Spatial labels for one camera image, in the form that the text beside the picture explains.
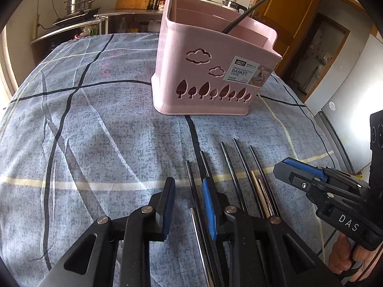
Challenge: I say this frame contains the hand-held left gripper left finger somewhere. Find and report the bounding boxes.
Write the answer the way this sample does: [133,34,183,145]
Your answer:
[39,177,176,287]

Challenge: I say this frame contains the steel kitchen counter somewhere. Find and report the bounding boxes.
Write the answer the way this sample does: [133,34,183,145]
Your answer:
[30,8,164,63]

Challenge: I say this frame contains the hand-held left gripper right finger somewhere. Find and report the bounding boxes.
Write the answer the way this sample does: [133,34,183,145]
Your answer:
[202,178,342,287]

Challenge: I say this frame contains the black gas stove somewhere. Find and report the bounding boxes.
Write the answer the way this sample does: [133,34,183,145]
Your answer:
[53,7,101,26]

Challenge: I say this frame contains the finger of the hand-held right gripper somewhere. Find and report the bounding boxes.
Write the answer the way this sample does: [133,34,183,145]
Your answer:
[273,161,371,211]
[284,157,369,186]

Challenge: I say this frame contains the steel steamer pot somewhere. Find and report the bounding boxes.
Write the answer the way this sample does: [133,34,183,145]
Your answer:
[64,0,99,15]

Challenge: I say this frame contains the blue-grey plaid blanket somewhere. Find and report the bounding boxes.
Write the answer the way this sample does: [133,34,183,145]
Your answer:
[0,31,360,287]

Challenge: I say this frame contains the pink plastic utensil basket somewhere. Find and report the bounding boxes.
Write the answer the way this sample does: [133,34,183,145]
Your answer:
[150,0,283,117]

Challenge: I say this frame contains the white refrigerator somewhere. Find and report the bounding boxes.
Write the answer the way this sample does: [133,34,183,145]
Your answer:
[304,33,383,175]

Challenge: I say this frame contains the light wooden chopstick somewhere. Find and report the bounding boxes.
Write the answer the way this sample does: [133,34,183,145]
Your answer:
[251,170,268,218]

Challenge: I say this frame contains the silver metal chopstick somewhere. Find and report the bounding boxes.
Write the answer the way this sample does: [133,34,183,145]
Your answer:
[190,207,214,287]
[257,179,276,217]

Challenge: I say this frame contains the person's right hand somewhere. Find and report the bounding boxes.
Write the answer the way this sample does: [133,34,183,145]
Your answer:
[327,232,371,276]

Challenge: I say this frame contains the wooden door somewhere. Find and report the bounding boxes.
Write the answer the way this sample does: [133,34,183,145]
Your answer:
[263,0,325,63]

